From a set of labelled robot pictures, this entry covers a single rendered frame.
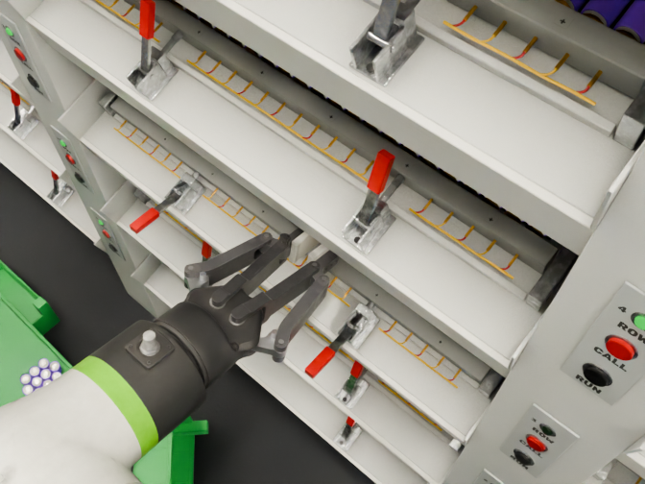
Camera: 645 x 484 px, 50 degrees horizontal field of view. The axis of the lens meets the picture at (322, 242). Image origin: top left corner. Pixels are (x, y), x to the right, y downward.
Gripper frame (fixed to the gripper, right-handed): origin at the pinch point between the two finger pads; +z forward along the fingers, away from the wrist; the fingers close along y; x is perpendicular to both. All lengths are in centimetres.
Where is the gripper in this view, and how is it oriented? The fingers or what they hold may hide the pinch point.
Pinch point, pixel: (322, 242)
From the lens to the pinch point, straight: 72.9
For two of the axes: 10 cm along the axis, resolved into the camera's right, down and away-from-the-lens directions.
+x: -1.5, 6.7, 7.3
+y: -7.6, -5.5, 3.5
